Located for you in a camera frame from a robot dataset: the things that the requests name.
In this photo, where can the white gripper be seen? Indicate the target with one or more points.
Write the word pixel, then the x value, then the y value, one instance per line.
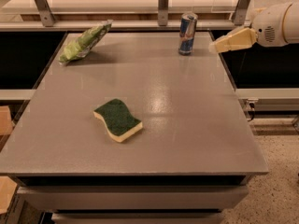
pixel 267 26

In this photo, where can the blue Red Bull can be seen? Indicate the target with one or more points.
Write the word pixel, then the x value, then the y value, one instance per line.
pixel 187 33

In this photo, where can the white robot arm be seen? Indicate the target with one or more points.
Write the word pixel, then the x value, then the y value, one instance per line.
pixel 291 23

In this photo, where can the green and yellow sponge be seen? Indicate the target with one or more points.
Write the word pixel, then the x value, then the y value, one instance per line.
pixel 118 120

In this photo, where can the green chip bag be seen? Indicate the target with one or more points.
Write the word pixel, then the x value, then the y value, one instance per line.
pixel 80 47

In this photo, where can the grey lower drawer front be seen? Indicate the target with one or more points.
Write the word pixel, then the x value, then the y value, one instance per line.
pixel 166 218

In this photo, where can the grey drawer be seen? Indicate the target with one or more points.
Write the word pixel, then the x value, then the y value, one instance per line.
pixel 133 198
pixel 166 218

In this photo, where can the grey upper drawer front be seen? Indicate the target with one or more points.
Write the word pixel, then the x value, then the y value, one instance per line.
pixel 133 198

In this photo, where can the right metal bracket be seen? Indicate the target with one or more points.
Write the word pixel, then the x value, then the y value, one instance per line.
pixel 240 13

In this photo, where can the metal bracket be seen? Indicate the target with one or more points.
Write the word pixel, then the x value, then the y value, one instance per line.
pixel 162 12
pixel 240 13
pixel 45 14

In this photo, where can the middle metal bracket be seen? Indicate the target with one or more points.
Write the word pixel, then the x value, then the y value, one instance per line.
pixel 162 12

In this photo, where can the left metal bracket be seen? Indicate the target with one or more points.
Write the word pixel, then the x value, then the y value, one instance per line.
pixel 45 14

